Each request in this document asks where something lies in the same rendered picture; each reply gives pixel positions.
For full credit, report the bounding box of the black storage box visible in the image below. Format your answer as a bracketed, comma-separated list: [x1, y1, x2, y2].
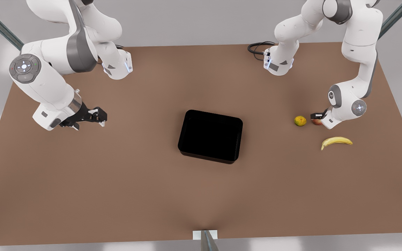
[178, 109, 244, 165]

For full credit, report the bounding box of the yellow banana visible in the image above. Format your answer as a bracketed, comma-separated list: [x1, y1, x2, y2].
[321, 136, 353, 151]

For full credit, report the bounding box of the black cable loop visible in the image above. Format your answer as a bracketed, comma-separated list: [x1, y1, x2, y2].
[247, 41, 277, 62]

